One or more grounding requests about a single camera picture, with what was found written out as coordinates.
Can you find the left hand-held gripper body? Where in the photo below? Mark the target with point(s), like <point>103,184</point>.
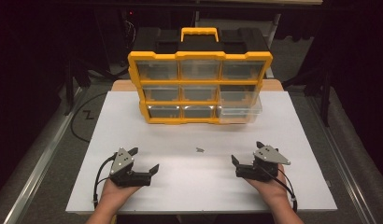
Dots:
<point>121,161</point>

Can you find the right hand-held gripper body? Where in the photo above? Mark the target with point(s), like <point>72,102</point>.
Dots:
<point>258,169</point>

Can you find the clear plastic drawer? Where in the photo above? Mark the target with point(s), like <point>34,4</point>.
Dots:
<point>242,113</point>

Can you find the yellow black organizer cabinet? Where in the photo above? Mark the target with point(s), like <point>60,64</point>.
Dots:
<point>199,82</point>

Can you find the person's right hand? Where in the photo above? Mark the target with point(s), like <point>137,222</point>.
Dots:
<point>270,189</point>

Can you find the person's left hand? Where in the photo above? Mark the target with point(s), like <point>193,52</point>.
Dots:
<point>116,193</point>

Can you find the black metal stand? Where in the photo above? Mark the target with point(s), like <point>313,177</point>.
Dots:
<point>326,99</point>
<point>69,93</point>

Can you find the grid of transparent drawers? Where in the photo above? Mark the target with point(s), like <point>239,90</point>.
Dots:
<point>157,70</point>

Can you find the red indicator light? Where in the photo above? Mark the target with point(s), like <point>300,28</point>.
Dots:
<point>130,13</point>

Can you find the metal floor rail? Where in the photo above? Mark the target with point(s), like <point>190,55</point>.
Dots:
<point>342,161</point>
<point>40,169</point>

